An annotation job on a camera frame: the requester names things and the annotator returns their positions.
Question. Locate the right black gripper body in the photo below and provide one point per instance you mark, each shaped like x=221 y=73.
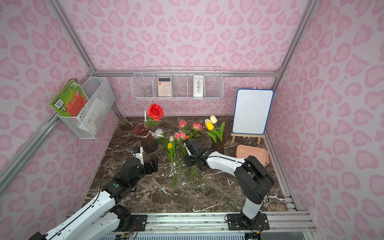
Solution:
x=195 y=153

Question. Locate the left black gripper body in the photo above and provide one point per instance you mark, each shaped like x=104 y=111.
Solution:
x=151 y=166

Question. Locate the dark red vase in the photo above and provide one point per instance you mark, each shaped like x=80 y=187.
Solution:
x=148 y=142
x=219 y=146

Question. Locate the pink rose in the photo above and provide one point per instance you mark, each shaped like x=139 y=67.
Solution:
x=181 y=136
x=197 y=127
x=182 y=124

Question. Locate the pink plastic tray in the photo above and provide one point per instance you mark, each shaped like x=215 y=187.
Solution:
x=260 y=154

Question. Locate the red rose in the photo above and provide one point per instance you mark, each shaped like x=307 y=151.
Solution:
x=152 y=117

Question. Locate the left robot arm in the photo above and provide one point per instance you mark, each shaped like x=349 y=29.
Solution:
x=103 y=214

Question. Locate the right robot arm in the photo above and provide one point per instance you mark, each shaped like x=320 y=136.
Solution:
x=254 y=179

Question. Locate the small glass bowl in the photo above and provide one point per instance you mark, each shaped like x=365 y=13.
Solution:
x=148 y=93

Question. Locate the small whiteboard on easel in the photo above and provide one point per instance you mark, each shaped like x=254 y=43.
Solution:
x=251 y=114

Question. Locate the white paper in basket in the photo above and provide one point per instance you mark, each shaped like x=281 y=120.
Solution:
x=93 y=117

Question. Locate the pink calculator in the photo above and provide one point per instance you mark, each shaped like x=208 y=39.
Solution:
x=164 y=87

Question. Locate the white mesh side basket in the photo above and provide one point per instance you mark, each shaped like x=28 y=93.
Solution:
x=94 y=87

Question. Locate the green and red book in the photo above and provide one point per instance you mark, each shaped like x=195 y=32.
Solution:
x=70 y=100

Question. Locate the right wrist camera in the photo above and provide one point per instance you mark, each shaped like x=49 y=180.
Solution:
x=188 y=146

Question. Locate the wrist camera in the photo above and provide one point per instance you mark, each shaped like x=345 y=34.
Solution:
x=188 y=146
x=138 y=153

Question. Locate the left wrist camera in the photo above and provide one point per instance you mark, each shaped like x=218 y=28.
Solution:
x=138 y=153

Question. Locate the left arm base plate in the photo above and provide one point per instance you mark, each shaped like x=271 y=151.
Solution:
x=136 y=223

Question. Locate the white wire wall shelf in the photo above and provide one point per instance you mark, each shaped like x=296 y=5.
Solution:
x=182 y=81

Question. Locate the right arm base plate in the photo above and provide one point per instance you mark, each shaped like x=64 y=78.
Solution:
x=238 y=222

